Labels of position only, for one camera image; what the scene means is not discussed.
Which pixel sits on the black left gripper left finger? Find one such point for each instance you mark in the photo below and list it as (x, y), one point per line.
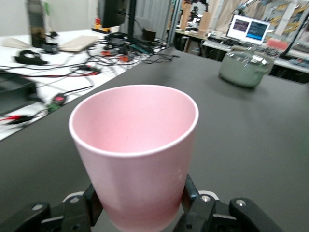
(60, 217)

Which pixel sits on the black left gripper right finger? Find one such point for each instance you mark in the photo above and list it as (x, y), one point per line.
(217, 217)

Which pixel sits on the pink plastic cup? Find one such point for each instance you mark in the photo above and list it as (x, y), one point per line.
(135, 169)

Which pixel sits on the dark grey table mat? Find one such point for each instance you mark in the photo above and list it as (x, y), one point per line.
(241, 145)

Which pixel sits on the red alligator clip leads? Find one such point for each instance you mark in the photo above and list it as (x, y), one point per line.
(14, 118)

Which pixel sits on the green terminal block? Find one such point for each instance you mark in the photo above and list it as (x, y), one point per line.
(53, 107)

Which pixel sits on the pink connector plug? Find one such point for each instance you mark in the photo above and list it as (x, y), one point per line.
(59, 99)

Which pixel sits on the sage green cooking pot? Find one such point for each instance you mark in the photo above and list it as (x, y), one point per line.
(241, 77)

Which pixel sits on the glass pot lid beige knob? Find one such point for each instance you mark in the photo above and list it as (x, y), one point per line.
(246, 56)

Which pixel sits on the small black round device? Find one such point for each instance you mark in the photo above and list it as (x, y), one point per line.
(49, 47)

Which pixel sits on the beige keyboard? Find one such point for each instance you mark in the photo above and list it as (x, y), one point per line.
(77, 43)

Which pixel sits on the beige flat pad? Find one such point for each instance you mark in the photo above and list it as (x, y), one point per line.
(14, 43)

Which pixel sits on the red flat box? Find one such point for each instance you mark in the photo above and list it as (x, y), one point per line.
(277, 43)

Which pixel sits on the open laptop lit screen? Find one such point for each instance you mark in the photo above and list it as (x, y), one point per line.
(248, 29)

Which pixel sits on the yellow emergency stop box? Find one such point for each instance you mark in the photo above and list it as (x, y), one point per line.
(101, 27)

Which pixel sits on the small black box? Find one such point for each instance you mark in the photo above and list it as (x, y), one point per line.
(149, 35)

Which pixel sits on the tall dark bottle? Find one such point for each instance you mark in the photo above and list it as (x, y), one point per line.
(36, 24)

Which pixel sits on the black monitor on stand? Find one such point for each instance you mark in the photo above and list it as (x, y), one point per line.
(111, 12)

